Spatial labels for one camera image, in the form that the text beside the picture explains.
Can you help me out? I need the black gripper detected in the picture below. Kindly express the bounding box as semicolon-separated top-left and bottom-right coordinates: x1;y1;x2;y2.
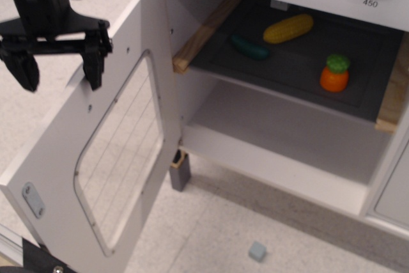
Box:
1;0;112;92

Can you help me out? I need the white toy oven door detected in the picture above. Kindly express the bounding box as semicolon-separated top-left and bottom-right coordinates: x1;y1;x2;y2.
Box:
1;0;181;272

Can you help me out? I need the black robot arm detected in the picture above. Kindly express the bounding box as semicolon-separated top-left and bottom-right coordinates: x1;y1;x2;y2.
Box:
1;0;112;92

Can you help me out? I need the dark grey oven shelf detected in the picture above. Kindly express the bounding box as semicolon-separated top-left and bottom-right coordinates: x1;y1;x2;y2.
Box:
190;0;403;121

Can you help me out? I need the metal door catch plate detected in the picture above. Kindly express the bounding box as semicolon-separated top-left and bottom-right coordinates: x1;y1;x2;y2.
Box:
22;182;45;219

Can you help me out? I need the grey leg foot cap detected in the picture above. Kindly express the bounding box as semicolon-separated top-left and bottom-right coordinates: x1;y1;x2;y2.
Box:
169;150;191;192

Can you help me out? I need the green toy cucumber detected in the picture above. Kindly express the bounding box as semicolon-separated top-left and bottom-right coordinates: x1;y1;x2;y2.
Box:
229;35;270;60

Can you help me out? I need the yellow toy corn cob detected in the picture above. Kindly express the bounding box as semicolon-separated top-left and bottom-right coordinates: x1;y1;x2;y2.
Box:
263;14;314;44

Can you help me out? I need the white toy kitchen cabinet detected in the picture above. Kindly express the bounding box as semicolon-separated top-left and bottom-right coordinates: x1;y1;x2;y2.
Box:
166;0;408;238

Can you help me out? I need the small grey cube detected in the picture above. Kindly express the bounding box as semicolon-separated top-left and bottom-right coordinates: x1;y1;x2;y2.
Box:
248;241;266;262

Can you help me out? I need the orange toy carrot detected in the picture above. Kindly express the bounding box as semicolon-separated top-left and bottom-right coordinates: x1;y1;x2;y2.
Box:
320;54;350;93

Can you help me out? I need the white lower right door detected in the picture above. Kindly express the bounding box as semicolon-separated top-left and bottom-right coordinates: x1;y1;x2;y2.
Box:
367;148;409;229

